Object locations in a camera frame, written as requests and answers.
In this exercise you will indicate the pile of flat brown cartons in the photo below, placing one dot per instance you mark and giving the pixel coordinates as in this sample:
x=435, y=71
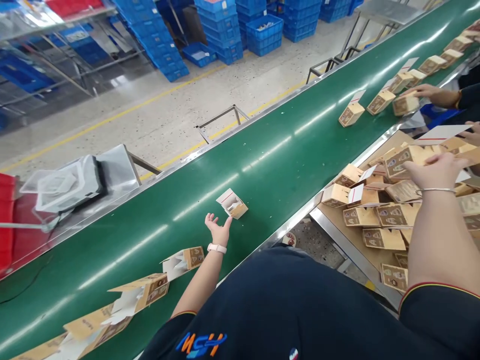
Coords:
x=378, y=217

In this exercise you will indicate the row of upright brown cartons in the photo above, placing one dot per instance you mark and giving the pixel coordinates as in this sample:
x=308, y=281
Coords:
x=380, y=103

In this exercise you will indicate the stack of blue crates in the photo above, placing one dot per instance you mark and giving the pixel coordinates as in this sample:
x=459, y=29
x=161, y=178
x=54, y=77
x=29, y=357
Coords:
x=225, y=30

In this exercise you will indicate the metal stand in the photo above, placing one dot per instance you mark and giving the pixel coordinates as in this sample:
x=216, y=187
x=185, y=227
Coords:
x=120, y=165

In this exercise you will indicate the bare metal table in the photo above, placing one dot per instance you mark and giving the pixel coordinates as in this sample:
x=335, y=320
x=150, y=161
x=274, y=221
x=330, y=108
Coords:
x=390, y=13

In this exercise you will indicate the person's right hand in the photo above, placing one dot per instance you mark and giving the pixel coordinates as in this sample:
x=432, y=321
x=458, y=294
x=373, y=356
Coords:
x=435, y=174

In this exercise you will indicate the blue plastic crate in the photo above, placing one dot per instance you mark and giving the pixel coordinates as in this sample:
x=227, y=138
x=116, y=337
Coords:
x=439, y=115

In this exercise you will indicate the white card with red stripe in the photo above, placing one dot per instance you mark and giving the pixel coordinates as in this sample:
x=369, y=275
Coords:
x=442, y=134

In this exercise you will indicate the brown printed carton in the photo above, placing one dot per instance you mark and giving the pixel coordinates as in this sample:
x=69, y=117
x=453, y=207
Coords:
x=399, y=163
x=235, y=210
x=41, y=349
x=193, y=257
x=155, y=289
x=112, y=330

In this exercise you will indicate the green conveyor belt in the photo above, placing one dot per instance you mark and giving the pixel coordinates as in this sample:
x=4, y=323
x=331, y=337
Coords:
x=270, y=165

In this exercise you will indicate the metal table with crates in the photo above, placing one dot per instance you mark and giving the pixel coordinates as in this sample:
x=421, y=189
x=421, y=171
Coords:
x=56, y=45

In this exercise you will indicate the person's left hand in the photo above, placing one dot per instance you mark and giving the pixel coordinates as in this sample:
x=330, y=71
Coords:
x=218, y=232

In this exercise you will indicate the open brown printed carton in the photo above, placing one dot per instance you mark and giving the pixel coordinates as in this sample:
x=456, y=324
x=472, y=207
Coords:
x=235, y=210
x=155, y=289
x=193, y=257
x=41, y=349
x=112, y=330

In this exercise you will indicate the metal side table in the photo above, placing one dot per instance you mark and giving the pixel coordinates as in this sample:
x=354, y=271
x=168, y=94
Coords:
x=337, y=240

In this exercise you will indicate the black weighing scale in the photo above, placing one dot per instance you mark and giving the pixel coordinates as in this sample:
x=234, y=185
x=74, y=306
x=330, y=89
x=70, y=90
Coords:
x=98, y=178

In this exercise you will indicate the red plastic crate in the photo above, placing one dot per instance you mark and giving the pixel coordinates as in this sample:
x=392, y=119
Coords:
x=6, y=225

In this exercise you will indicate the metal conveyor bracket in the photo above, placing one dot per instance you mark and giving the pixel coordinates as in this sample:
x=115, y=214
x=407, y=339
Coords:
x=323, y=69
x=221, y=122

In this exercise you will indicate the person's right fingers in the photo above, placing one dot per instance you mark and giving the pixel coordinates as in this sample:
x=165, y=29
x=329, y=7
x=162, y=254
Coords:
x=444, y=158

